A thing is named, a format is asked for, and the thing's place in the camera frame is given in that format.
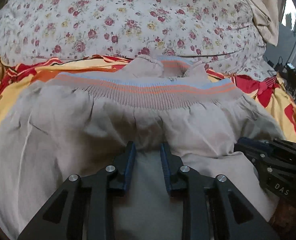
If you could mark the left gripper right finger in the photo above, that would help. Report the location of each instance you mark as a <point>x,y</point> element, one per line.
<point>213,208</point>

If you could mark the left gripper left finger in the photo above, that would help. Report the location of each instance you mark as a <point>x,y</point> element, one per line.
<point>82,207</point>

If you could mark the beige zip-up jacket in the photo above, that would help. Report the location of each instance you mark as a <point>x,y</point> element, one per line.
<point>77,123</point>

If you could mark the orange yellow red bedsheet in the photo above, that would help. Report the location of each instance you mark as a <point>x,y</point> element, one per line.
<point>270,93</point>

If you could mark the floral quilt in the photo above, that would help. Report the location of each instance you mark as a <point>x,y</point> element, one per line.
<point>221,33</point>

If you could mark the beige curtain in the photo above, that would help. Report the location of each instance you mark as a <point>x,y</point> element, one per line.
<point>266,19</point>

